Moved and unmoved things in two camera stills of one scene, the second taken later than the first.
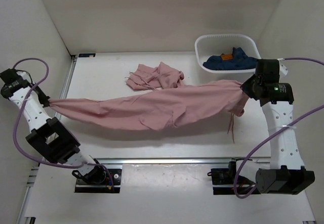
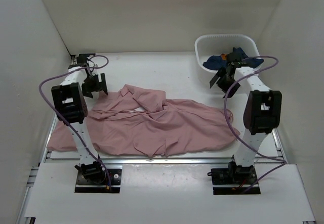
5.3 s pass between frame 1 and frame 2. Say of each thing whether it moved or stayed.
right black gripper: moved
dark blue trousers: stayed
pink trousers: moved
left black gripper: moved
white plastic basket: stayed
